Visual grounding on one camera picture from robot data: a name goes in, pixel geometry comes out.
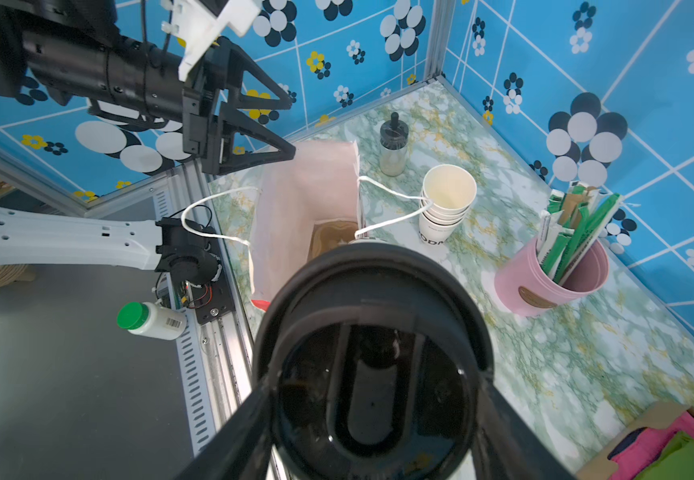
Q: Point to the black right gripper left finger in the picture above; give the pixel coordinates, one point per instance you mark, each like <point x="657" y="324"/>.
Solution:
<point x="242" y="448"/>

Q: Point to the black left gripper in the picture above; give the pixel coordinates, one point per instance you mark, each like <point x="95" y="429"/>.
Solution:
<point x="211" y="137"/>

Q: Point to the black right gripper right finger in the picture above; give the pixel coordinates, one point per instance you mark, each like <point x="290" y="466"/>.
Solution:
<point x="504" y="447"/>

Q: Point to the red white paper gift bag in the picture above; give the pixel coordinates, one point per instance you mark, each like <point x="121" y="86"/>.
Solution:
<point x="320" y="184"/>

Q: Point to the black cup lid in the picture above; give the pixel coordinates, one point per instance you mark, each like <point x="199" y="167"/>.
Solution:
<point x="374" y="354"/>

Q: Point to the brown pulp carrier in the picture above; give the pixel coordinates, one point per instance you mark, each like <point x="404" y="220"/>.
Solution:
<point x="331" y="235"/>

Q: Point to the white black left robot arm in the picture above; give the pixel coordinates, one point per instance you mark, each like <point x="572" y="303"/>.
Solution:
<point x="98" y="95"/>

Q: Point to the brown cardboard box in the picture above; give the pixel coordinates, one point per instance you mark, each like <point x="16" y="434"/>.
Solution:
<point x="660" y="415"/>

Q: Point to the pink straw holder cup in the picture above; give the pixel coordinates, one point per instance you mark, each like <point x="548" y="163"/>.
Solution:
<point x="524" y="288"/>

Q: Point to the white bottle green cap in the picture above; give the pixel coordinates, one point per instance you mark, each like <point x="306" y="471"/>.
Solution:
<point x="151" y="320"/>

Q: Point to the clear jar black lid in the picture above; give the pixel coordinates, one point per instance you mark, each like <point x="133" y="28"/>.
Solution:
<point x="394" y="137"/>

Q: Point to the stack of white paper cups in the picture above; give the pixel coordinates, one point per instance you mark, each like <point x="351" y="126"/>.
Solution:
<point x="448" y="193"/>

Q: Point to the green wrapped straws bundle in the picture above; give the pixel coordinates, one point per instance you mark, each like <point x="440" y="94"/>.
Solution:
<point x="570" y="225"/>

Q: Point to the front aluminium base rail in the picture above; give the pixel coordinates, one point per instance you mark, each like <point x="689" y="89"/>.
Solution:
<point x="80" y="398"/>

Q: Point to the left aluminium frame post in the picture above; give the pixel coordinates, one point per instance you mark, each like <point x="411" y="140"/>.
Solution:
<point x="441" y="27"/>

